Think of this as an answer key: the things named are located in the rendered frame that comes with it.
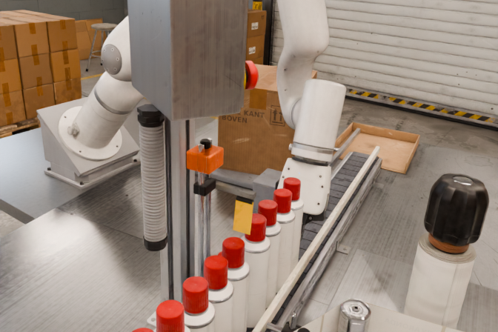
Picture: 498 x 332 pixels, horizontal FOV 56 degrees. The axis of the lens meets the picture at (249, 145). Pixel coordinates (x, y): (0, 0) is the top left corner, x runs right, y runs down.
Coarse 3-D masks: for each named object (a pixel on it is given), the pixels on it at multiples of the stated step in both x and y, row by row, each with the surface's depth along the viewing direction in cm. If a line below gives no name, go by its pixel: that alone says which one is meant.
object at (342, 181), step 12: (360, 156) 152; (348, 168) 143; (360, 168) 144; (336, 180) 135; (348, 180) 136; (336, 192) 128; (336, 204) 122; (348, 204) 123; (312, 228) 111; (312, 240) 106; (324, 240) 106; (300, 252) 102; (312, 264) 99; (300, 276) 94; (288, 300) 87
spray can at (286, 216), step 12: (276, 192) 83; (288, 192) 83; (288, 204) 83; (288, 216) 83; (288, 228) 84; (288, 240) 85; (288, 252) 86; (288, 264) 87; (288, 276) 89; (276, 288) 88
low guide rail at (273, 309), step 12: (372, 156) 144; (360, 180) 131; (348, 192) 121; (336, 216) 112; (324, 228) 104; (312, 252) 97; (300, 264) 92; (288, 288) 86; (276, 300) 82; (276, 312) 82; (264, 324) 77
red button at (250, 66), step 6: (246, 66) 61; (252, 66) 60; (246, 72) 61; (252, 72) 60; (258, 72) 61; (246, 78) 61; (252, 78) 60; (258, 78) 61; (246, 84) 62; (252, 84) 61
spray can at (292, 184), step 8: (288, 184) 86; (296, 184) 87; (296, 192) 87; (296, 200) 88; (296, 208) 87; (296, 216) 88; (296, 224) 89; (296, 232) 90; (296, 240) 90; (296, 248) 91; (296, 256) 92; (296, 264) 93
